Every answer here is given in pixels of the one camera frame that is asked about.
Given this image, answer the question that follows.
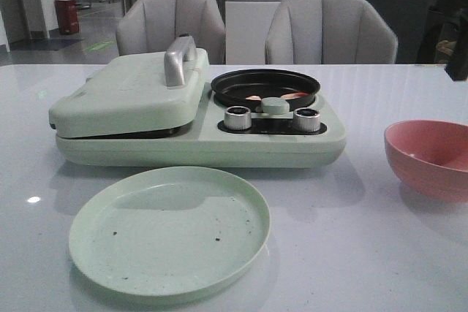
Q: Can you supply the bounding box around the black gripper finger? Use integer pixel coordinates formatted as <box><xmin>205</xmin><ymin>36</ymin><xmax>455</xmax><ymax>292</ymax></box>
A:
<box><xmin>445</xmin><ymin>39</ymin><xmax>467</xmax><ymax>81</ymax></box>

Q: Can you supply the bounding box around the pink plastic bowl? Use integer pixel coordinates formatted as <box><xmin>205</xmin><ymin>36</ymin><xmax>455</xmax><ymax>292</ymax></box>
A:
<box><xmin>384</xmin><ymin>120</ymin><xmax>467</xmax><ymax>202</ymax></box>

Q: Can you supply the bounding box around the orange shrimp piece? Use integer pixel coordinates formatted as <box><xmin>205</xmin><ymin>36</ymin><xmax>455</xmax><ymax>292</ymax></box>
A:
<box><xmin>281</xmin><ymin>92</ymin><xmax>308</xmax><ymax>99</ymax></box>
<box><xmin>245</xmin><ymin>95</ymin><xmax>262</xmax><ymax>101</ymax></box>

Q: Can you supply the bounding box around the mint green breakfast maker lid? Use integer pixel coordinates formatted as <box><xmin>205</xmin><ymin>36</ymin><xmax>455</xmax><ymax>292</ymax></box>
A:
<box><xmin>48</xmin><ymin>37</ymin><xmax>209</xmax><ymax>139</ymax></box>

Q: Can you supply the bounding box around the right grey upholstered chair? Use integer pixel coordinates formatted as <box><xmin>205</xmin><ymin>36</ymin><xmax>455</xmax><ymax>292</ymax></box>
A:
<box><xmin>265</xmin><ymin>0</ymin><xmax>399</xmax><ymax>64</ymax></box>

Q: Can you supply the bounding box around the grey upholstered chair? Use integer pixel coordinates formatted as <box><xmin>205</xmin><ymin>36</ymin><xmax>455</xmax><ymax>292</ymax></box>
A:
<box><xmin>116</xmin><ymin>0</ymin><xmax>226</xmax><ymax>64</ymax></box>
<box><xmin>265</xmin><ymin>0</ymin><xmax>399</xmax><ymax>64</ymax></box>

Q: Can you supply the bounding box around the right silver control knob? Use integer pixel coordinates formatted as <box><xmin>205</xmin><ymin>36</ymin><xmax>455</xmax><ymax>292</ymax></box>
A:
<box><xmin>292</xmin><ymin>107</ymin><xmax>321</xmax><ymax>133</ymax></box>

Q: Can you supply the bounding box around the silver control knob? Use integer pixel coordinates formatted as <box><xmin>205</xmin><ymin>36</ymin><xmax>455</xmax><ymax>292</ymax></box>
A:
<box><xmin>223</xmin><ymin>106</ymin><xmax>252</xmax><ymax>131</ymax></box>
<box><xmin>292</xmin><ymin>107</ymin><xmax>321</xmax><ymax>133</ymax></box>

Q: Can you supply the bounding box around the black round frying pan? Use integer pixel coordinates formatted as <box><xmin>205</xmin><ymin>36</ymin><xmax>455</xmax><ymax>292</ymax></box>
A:
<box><xmin>211</xmin><ymin>69</ymin><xmax>320</xmax><ymax>110</ymax></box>

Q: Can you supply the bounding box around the white refrigerator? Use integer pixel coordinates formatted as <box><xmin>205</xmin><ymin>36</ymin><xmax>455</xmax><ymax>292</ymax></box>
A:
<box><xmin>224</xmin><ymin>0</ymin><xmax>283</xmax><ymax>64</ymax></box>

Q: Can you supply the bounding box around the left silver control knob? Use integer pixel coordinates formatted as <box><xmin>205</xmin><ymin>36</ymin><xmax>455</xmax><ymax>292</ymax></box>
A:
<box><xmin>223</xmin><ymin>106</ymin><xmax>252</xmax><ymax>131</ymax></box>

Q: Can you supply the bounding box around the left grey upholstered chair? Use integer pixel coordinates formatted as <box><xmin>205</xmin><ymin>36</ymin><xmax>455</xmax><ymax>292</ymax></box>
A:
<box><xmin>116</xmin><ymin>0</ymin><xmax>226</xmax><ymax>64</ymax></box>

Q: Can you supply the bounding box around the mint green round plate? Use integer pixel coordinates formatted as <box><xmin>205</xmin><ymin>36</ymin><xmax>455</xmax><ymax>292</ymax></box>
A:
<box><xmin>69</xmin><ymin>167</ymin><xmax>271</xmax><ymax>303</ymax></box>

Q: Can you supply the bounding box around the red trash bin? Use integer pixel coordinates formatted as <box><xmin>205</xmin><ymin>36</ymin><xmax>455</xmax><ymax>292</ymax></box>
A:
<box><xmin>54</xmin><ymin>0</ymin><xmax>80</xmax><ymax>35</ymax></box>

